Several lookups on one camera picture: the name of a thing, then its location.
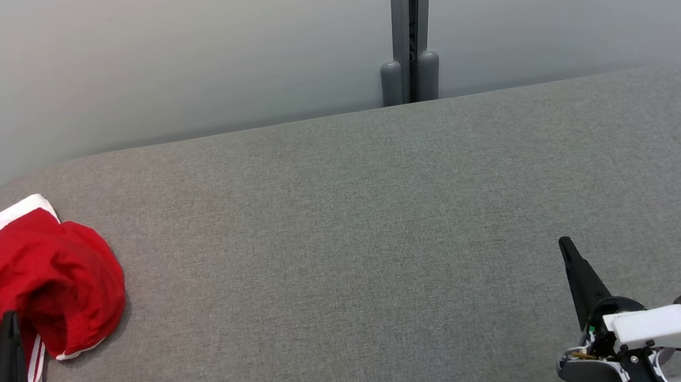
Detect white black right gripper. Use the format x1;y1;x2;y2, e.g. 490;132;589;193
541;222;681;382

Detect red shorts with white waistband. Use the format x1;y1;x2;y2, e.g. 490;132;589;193
0;214;134;368

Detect grey cylindrical partition foot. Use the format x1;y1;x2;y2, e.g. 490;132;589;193
414;49;445;102
378;59;407;108

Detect grey partition post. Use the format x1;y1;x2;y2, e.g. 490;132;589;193
385;0;453;105

